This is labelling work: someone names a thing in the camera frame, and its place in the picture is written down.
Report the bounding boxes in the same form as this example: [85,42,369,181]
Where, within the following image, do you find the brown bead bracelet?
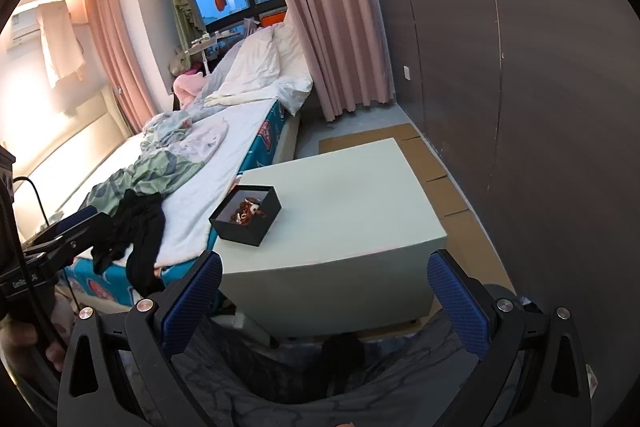
[229,196,267,226]

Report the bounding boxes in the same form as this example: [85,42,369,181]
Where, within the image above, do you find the teal printed bed sheet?
[62,99,292,308]

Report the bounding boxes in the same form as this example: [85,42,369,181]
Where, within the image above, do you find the orange box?
[259,10,289,30]

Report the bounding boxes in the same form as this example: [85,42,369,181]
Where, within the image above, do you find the white rack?
[184,19,257,74]

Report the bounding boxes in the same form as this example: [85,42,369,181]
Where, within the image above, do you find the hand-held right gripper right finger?
[426,249,593,427]

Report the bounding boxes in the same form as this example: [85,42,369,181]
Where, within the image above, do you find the green hanging cloth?
[166,0,207,54]

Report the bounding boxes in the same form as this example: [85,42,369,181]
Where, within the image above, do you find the black clothes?
[92,189,167,299]

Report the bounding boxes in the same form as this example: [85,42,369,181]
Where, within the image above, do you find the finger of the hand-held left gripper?
[22,206,117,269]

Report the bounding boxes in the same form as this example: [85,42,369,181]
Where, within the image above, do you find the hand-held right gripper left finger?
[59,251,223,427]

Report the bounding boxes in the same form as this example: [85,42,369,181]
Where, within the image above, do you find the white printed garment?
[180,116,232,164]

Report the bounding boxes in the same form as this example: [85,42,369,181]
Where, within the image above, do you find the pink plush cloth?
[171,73,209,111]

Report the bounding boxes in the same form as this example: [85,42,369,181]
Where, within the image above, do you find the white side table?
[212,138,448,349]

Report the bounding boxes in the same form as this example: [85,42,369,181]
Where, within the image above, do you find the flat brown cardboard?
[318,123,517,339]

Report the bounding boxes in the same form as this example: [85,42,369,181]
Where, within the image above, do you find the white hanging cloth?
[37,0,87,91]

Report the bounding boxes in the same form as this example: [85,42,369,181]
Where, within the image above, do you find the black cable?
[0,177,68,360]

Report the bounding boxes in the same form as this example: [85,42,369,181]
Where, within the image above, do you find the white duvet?
[202,23,315,116]

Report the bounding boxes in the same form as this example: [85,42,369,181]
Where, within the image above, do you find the black jewelry box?
[208,185,283,248]

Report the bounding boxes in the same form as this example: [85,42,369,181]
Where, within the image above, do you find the person's left hand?
[0,314,67,375]

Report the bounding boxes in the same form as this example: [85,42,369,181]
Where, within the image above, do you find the white air conditioner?
[7,1,77,54]

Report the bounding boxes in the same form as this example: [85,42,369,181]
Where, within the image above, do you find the pink curtain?
[81,0,172,134]
[252,0,397,124]

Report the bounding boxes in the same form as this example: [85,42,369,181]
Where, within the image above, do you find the person's grey patterned pants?
[165,304,598,427]

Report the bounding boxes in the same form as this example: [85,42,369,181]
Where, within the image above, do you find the green printed blanket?
[82,112,208,214]

